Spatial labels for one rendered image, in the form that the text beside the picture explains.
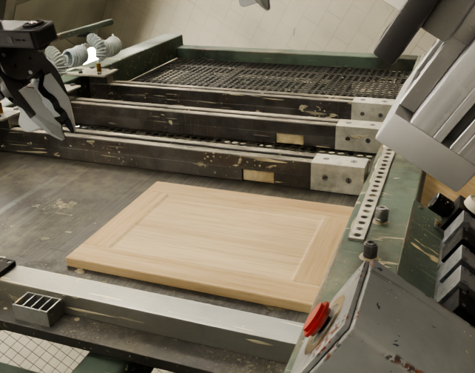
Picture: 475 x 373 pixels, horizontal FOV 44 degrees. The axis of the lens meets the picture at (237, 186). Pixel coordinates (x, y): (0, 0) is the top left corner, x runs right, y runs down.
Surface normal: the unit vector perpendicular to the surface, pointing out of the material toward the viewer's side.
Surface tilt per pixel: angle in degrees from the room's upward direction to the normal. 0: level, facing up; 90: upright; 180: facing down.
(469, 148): 90
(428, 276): 90
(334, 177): 90
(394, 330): 90
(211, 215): 60
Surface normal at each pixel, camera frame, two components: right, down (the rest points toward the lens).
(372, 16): -0.41, 0.50
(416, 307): 0.44, -0.73
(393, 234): -0.03, -0.91
